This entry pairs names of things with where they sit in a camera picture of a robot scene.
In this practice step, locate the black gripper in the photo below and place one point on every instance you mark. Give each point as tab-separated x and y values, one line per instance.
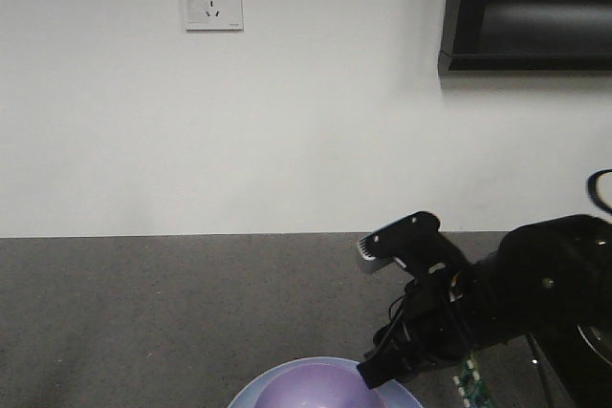
435	327

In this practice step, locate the purple plastic bowl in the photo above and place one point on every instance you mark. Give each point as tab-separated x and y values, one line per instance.
318	385

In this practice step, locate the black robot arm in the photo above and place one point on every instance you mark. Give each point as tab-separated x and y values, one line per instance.
547	281

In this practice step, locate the light blue plate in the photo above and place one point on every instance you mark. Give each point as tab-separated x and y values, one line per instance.
393	394

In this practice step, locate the green circuit board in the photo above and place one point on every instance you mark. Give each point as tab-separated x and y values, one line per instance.
471	387

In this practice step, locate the steel pot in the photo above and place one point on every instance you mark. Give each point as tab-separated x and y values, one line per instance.
594	346

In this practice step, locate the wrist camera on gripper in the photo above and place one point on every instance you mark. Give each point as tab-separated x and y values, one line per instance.
415	244

